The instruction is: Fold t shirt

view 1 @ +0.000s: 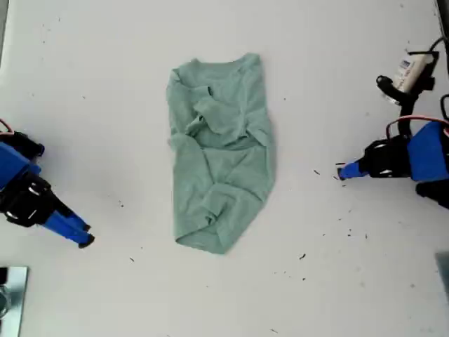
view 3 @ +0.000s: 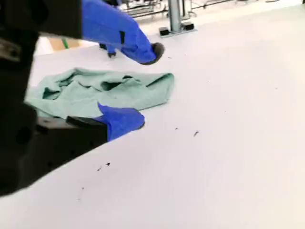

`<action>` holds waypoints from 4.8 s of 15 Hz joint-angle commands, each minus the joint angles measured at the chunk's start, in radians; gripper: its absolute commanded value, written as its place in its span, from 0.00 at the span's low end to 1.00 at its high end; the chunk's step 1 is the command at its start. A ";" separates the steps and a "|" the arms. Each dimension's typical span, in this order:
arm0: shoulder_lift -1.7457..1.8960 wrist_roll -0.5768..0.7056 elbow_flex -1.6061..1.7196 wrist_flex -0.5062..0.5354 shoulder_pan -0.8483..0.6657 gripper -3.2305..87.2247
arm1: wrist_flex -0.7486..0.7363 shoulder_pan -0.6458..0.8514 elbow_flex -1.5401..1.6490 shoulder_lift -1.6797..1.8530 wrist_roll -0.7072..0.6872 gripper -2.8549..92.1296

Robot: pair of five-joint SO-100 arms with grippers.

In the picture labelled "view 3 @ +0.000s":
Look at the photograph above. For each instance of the green t-shirt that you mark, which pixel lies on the green t-shirt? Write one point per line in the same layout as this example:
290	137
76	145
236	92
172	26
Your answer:
133	95

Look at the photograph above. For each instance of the cardboard box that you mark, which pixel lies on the cardboard box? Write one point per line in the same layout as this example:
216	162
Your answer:
63	44

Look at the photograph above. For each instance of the steel post with base plate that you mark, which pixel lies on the steel post with base plate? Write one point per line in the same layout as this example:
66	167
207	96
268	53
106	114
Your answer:
175	14

